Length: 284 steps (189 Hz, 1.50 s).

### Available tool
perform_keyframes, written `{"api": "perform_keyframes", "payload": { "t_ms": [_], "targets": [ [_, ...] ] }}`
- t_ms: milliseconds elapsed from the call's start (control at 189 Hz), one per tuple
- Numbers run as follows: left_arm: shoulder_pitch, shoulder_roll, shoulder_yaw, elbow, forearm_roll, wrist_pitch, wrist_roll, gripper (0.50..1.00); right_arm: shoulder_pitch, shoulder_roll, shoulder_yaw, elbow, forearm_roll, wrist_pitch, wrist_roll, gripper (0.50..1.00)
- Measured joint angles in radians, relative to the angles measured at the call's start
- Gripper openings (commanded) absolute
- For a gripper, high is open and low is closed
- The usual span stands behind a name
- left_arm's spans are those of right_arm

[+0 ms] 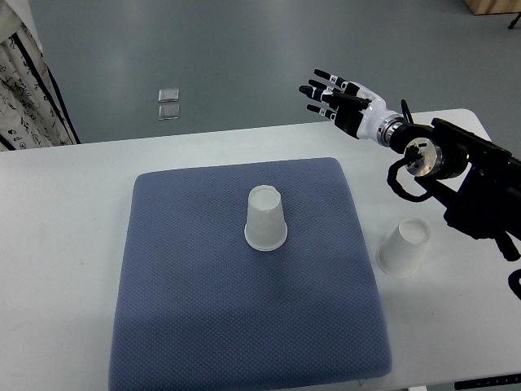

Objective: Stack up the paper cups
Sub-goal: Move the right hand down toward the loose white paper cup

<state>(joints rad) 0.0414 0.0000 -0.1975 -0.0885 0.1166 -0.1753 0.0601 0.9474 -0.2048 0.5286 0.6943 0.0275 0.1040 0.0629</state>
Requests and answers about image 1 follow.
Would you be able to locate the white paper cup on mat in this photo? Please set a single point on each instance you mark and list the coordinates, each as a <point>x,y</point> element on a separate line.
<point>265,229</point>

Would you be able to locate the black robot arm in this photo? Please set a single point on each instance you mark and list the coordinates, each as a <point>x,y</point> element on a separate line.
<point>476,181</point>

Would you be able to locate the black table control panel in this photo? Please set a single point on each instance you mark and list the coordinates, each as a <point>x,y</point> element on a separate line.
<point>495,381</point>

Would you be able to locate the white paper cup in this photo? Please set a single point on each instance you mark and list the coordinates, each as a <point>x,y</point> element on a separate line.
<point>399,254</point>
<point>265,229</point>

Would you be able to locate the patterned white curtain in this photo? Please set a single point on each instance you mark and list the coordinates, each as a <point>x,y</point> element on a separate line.
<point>33,113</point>

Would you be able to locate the blue quilted mat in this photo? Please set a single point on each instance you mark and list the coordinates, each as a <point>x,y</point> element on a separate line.
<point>199,309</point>

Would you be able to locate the upper silver floor plate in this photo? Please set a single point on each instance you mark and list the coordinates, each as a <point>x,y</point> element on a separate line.
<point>168,95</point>

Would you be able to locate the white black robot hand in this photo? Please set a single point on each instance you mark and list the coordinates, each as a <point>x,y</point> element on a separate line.
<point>354,109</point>

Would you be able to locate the wooden furniture corner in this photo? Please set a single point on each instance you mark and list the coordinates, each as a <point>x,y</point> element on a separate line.
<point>493,7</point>

